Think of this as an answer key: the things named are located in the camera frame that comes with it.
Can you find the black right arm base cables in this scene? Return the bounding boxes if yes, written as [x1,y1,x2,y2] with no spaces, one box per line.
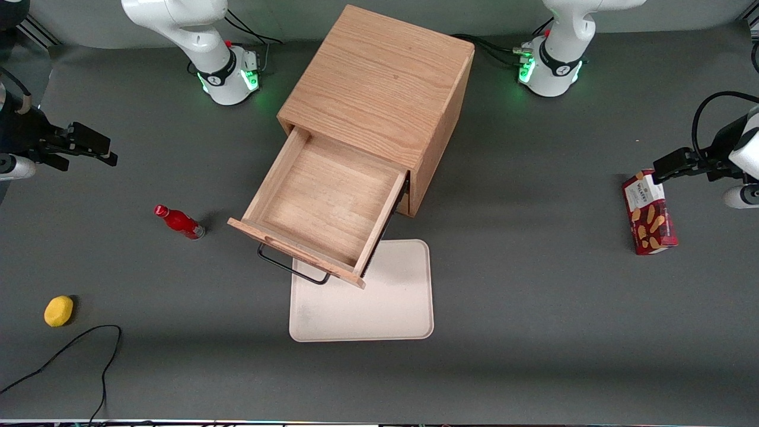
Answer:
[224,9,283,75]

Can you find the black arm base cables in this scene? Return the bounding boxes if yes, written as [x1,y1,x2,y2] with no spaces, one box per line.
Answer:
[452,18,556,69]
[224,9,283,75]

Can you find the oak wooden drawer cabinet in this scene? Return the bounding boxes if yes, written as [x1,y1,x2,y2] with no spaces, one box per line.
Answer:
[278,4,476,218]

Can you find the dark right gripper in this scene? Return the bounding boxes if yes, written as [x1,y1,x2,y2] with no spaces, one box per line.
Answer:
[0,108,119,173]

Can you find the black left arm base cables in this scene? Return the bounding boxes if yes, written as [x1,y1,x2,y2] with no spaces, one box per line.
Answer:
[452,18,556,69]

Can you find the black left gripper cable loop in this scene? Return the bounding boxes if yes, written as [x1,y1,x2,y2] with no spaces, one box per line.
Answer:
[691,91,759,168]

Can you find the red shortbread cookie box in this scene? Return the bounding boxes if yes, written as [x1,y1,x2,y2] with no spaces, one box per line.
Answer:
[621,169,679,256]

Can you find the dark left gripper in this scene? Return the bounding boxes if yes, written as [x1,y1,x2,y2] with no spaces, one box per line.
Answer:
[652,115,751,186]

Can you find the aluminium frame rail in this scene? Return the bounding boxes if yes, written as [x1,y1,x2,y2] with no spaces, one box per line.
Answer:
[24,15,61,52]

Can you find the red plastic bottle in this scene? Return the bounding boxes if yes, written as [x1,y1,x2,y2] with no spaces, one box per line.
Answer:
[154,204,206,241]

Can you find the thin black table cable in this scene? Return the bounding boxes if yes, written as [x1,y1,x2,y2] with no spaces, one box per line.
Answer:
[0,324,123,425]

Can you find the cream plastic tray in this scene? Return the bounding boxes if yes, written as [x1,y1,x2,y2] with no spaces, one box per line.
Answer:
[289,239,435,343]

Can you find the yellow lemon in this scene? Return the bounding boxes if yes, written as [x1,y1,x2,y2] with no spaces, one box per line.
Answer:
[44,295,75,328]

